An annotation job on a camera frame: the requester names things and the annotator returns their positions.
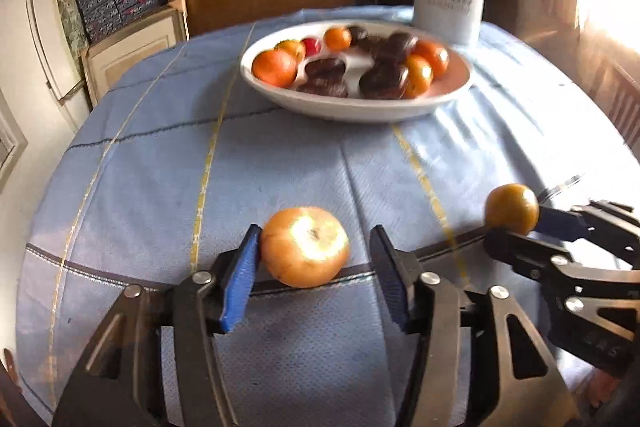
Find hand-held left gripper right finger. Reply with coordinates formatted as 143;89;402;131
369;224;581;427

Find white plate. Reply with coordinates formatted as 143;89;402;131
239;20;473;124

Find wooden chair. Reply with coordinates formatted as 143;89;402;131
575;47;640;142

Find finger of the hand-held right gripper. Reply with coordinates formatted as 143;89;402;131
484;227;640;298
537;199;640;268

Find blue patterned storage box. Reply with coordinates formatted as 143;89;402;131
75;0;162;44

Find person's right hand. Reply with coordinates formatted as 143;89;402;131
582;369;623;413

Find yellow-orange citrus fruit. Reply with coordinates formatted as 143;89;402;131
260;206;351;289

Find green marbled board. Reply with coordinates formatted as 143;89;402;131
51;0;92;58

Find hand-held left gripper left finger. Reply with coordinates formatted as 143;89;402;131
52;223;263;427

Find blue tablecloth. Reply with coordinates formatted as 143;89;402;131
15;4;640;427

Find wooden framed panel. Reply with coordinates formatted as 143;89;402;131
80;4;190;108

